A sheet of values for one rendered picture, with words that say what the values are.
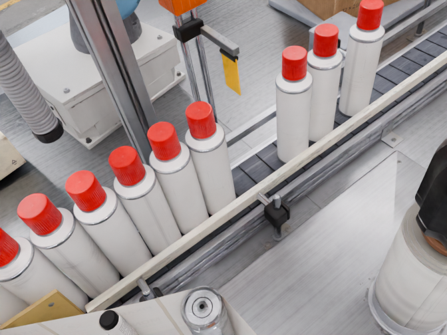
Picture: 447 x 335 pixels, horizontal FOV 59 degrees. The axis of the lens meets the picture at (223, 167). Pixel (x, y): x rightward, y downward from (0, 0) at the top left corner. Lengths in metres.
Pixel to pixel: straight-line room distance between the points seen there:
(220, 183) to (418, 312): 0.28
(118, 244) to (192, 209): 0.11
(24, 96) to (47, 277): 0.20
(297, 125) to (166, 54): 0.39
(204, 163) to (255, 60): 0.50
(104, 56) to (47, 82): 0.33
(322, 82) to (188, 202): 0.26
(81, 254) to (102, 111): 0.40
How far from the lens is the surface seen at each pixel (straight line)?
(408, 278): 0.43
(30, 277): 0.49
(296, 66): 0.53
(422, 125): 0.83
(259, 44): 1.01
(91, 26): 0.51
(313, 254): 0.58
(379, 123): 0.75
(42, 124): 0.50
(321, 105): 0.63
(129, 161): 0.44
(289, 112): 0.57
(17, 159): 0.87
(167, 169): 0.47
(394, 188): 0.66
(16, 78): 0.46
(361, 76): 0.68
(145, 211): 0.49
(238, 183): 0.65
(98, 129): 0.84
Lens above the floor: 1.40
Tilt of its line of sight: 51 degrees down
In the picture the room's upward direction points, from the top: 11 degrees counter-clockwise
